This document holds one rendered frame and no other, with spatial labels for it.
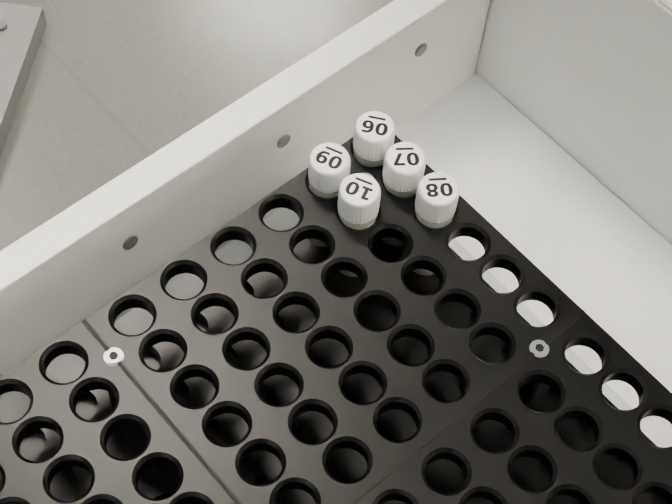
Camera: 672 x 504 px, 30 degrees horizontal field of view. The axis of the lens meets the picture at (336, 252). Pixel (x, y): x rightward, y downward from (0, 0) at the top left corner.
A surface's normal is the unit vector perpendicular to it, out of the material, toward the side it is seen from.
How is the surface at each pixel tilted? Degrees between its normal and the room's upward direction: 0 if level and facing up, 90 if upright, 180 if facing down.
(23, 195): 0
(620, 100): 90
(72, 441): 0
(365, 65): 90
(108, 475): 0
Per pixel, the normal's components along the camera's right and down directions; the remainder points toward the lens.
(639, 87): -0.76, 0.54
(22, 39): 0.09, -0.51
